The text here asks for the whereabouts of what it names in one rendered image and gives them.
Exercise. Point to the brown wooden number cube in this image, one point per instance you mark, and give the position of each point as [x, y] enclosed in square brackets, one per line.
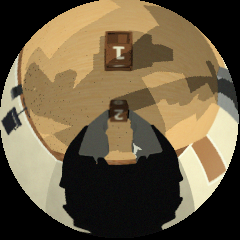
[118, 110]
[118, 54]

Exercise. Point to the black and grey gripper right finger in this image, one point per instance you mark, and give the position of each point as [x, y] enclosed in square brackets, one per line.
[150, 142]

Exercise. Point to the brown wooden tray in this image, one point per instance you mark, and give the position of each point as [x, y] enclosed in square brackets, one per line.
[118, 37]

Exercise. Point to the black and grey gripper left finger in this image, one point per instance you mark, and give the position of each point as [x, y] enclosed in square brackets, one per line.
[90, 143]

